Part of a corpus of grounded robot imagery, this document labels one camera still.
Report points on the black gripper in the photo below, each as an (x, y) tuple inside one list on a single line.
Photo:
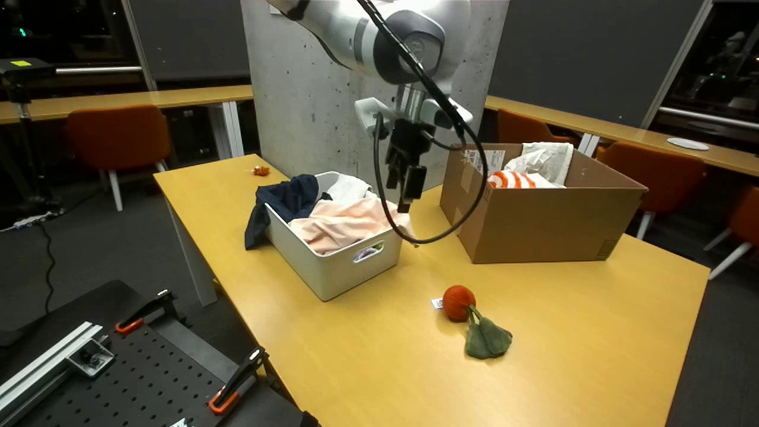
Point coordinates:
[(408, 142)]

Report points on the orange white striped cloth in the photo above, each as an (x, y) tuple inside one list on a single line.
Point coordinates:
[(340, 225)]

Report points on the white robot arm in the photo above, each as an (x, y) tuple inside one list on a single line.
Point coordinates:
[(348, 32)]

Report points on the white plastic basket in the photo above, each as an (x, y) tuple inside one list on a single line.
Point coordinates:
[(340, 268)]

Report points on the red white striped item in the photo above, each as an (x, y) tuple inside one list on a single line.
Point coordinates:
[(514, 181)]

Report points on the navy blue cloth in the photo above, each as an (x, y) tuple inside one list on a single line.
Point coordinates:
[(286, 198)]

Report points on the orange chair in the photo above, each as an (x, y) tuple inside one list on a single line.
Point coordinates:
[(655, 179), (743, 222), (120, 138), (523, 128)]

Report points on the orange round plush toy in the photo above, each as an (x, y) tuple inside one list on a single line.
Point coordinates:
[(459, 301)]

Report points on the white plastic bag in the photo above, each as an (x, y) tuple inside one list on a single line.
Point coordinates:
[(546, 162)]

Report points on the brown cardboard box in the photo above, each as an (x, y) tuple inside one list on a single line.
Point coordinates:
[(546, 225)]

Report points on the green cloth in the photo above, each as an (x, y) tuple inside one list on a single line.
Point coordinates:
[(487, 340)]

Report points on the long wooden desk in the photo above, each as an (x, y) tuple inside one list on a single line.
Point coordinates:
[(120, 99), (632, 134)]

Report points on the black clamp orange tip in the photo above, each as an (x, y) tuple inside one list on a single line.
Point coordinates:
[(238, 382), (145, 312)]

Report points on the black perforated board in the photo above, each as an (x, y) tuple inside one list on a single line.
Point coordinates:
[(150, 370)]

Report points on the black device on stand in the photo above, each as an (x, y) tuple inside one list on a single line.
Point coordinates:
[(25, 74)]

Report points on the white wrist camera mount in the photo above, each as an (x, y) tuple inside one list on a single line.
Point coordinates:
[(369, 109)]

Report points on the aluminium rail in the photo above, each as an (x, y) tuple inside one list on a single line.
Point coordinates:
[(48, 364)]

